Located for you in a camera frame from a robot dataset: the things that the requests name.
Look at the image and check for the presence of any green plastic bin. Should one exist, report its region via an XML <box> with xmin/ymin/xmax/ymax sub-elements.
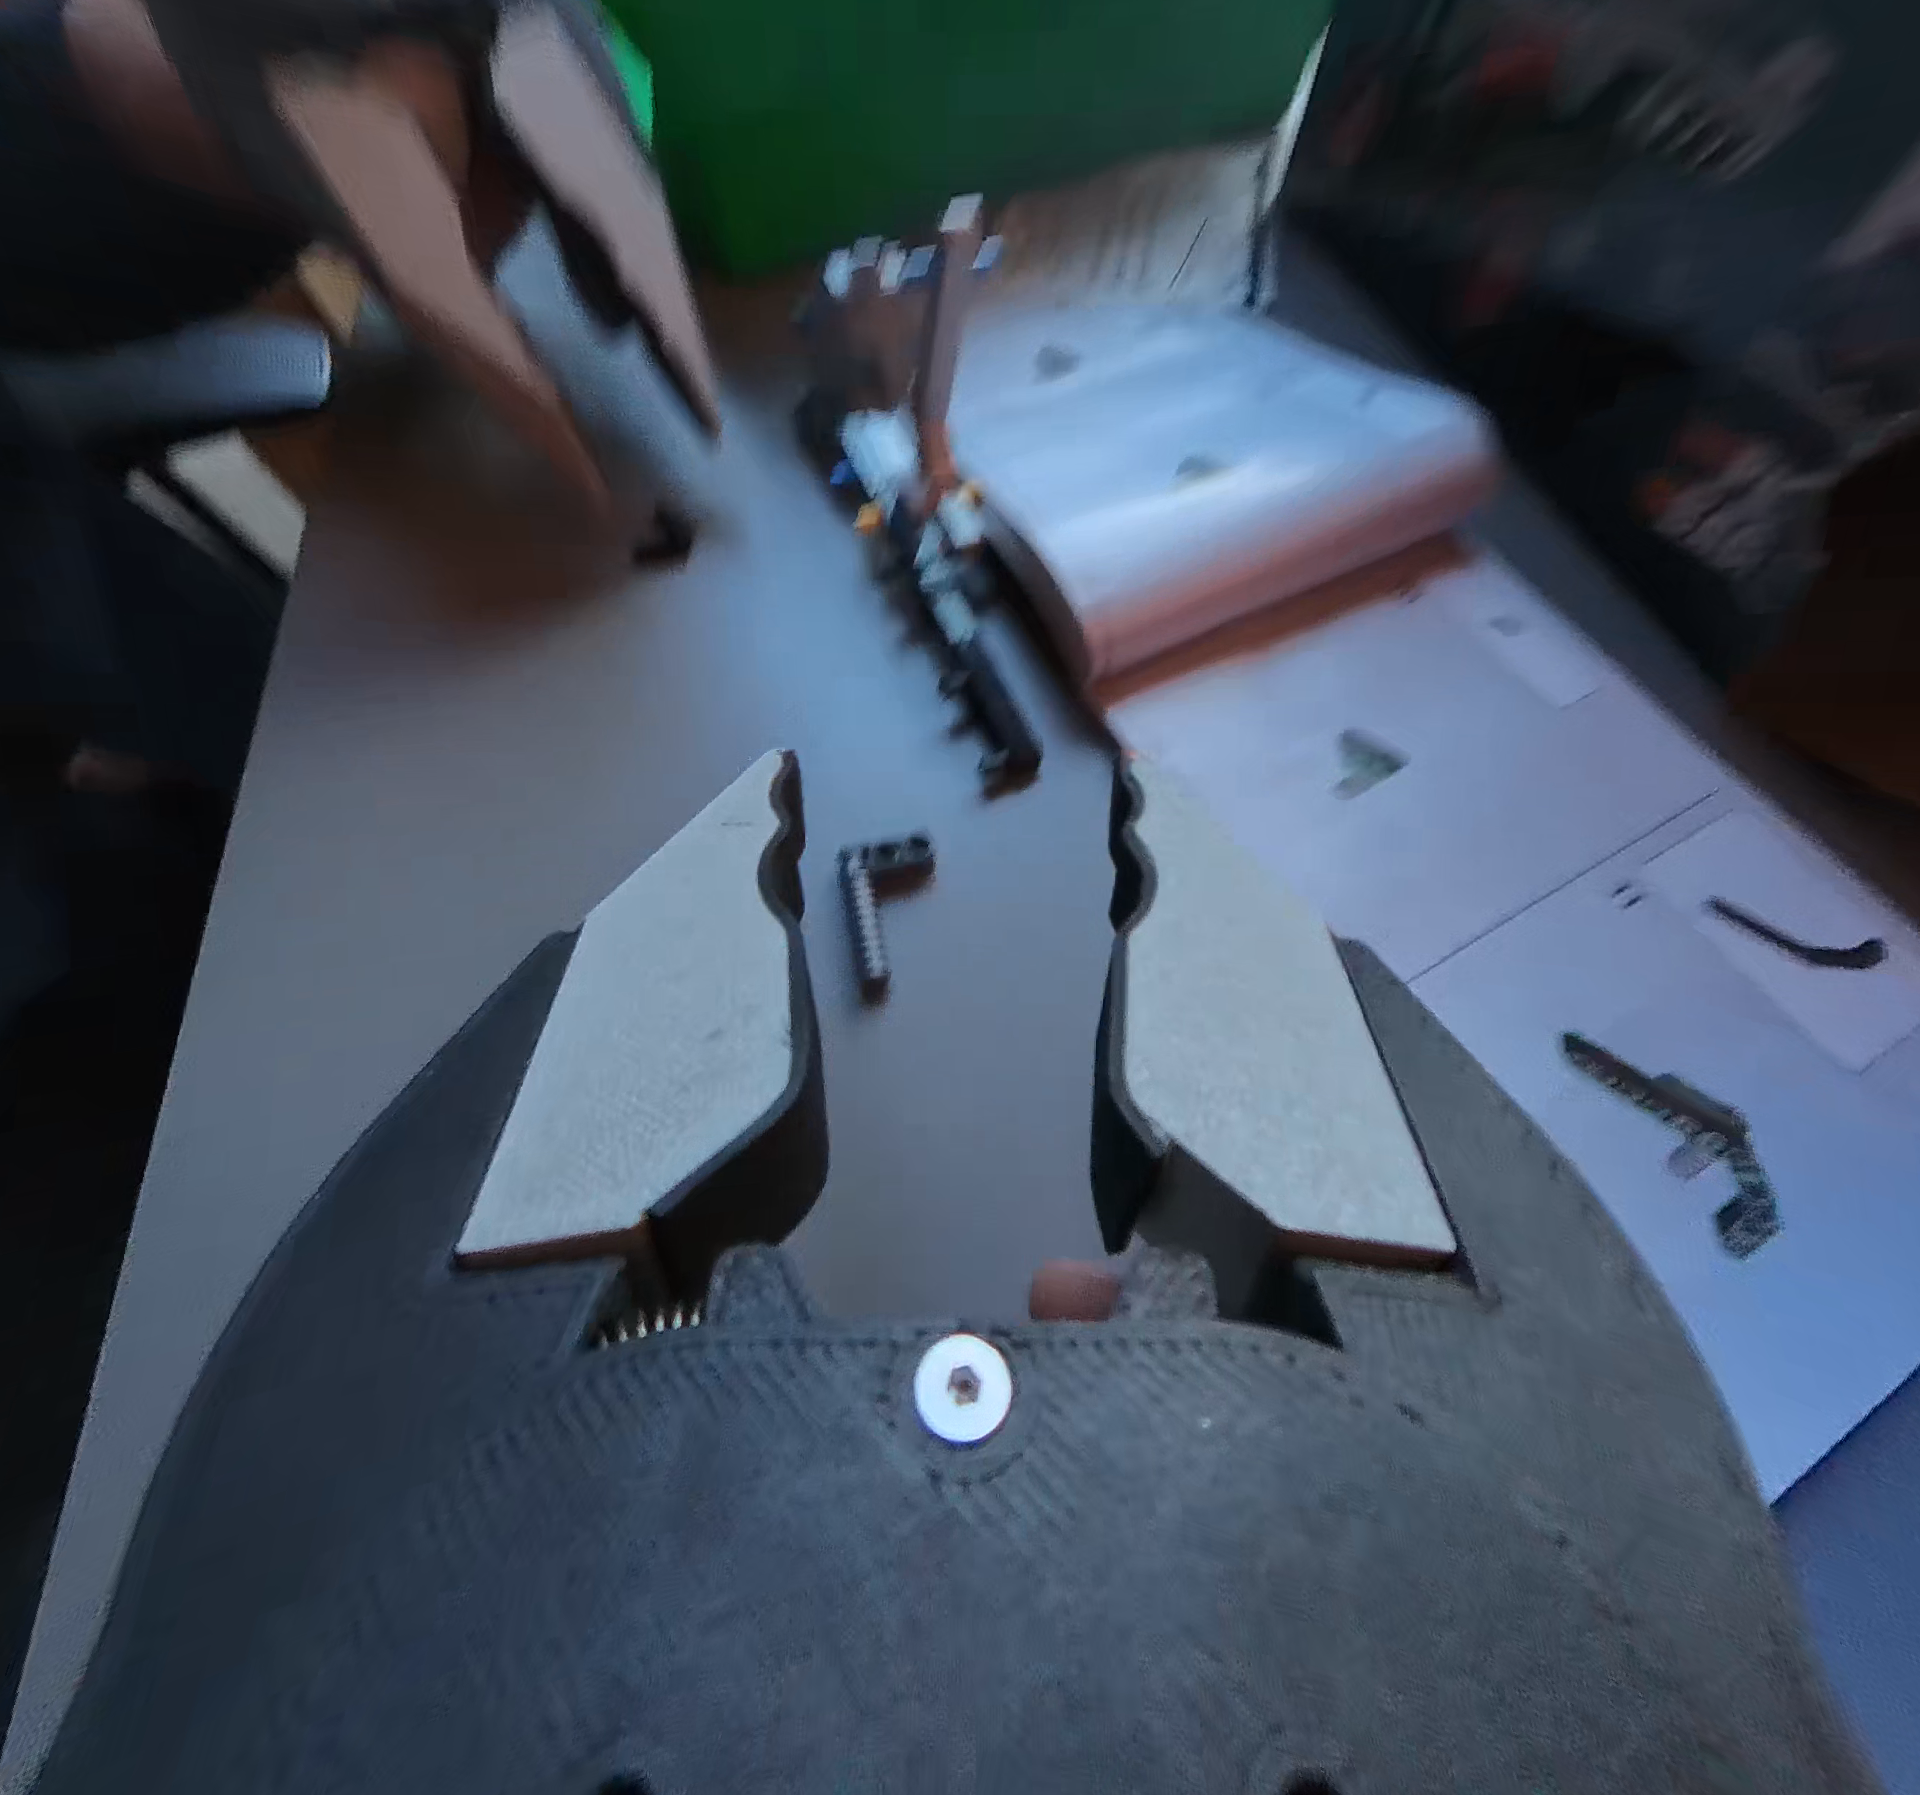
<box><xmin>517</xmin><ymin>0</ymin><xmax>1368</xmax><ymax>278</ymax></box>

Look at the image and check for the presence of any printed line drawing sheet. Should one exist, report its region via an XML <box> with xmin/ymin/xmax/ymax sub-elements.
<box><xmin>998</xmin><ymin>148</ymin><xmax>1279</xmax><ymax>317</ymax></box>

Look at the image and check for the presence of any black angled lego beam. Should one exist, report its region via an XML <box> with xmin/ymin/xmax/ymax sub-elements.
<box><xmin>836</xmin><ymin>831</ymin><xmax>936</xmax><ymax>1005</ymax></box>

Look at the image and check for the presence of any dark lego set box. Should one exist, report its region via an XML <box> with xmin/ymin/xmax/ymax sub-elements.
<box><xmin>1285</xmin><ymin>0</ymin><xmax>1920</xmax><ymax>810</ymax></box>

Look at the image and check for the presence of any person's left forearm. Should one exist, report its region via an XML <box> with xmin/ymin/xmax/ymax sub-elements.
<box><xmin>0</xmin><ymin>0</ymin><xmax>310</xmax><ymax>326</ymax></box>

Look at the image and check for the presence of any person's dark clothing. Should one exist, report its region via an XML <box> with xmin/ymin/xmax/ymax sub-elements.
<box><xmin>0</xmin><ymin>444</ymin><xmax>292</xmax><ymax>1377</ymax></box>

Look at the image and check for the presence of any lego instruction booklet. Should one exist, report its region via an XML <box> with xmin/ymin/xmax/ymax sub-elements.
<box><xmin>951</xmin><ymin>302</ymin><xmax>1920</xmax><ymax>1505</ymax></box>

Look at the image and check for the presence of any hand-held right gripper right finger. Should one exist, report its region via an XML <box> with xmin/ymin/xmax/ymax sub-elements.
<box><xmin>1092</xmin><ymin>755</ymin><xmax>1465</xmax><ymax>1320</ymax></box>

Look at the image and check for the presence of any black lego vehicle assembly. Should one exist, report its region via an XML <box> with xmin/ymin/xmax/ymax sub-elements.
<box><xmin>795</xmin><ymin>190</ymin><xmax>1047</xmax><ymax>801</ymax></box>

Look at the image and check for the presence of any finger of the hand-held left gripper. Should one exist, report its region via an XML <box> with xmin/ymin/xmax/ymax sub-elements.
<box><xmin>488</xmin><ymin>0</ymin><xmax>726</xmax><ymax>441</ymax></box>
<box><xmin>265</xmin><ymin>62</ymin><xmax>613</xmax><ymax>519</ymax></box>

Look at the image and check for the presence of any grey mesh chair armrest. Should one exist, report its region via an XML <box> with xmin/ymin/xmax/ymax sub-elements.
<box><xmin>0</xmin><ymin>321</ymin><xmax>336</xmax><ymax>444</ymax></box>

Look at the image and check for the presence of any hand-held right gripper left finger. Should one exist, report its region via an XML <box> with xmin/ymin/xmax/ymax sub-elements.
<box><xmin>452</xmin><ymin>750</ymin><xmax>828</xmax><ymax>1272</ymax></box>

